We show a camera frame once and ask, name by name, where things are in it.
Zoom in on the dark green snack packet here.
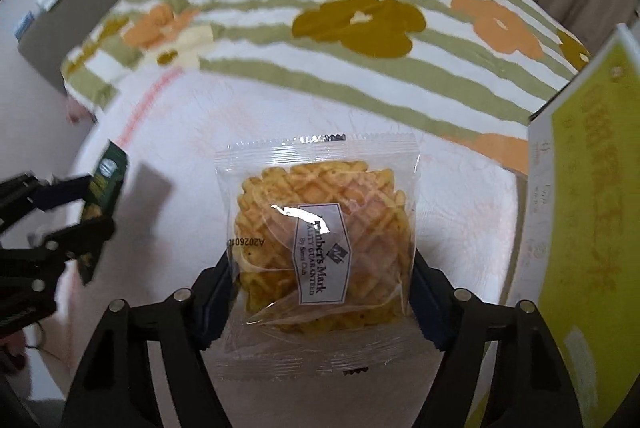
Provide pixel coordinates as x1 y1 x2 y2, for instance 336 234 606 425
77 141 128 285

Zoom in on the waffle cookie clear packet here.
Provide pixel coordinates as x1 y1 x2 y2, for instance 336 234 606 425
215 133 420 379

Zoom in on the green cardboard box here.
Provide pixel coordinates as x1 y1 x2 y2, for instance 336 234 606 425
482 24 639 427

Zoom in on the floral striped blanket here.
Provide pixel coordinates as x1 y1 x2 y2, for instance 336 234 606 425
61 0 589 170

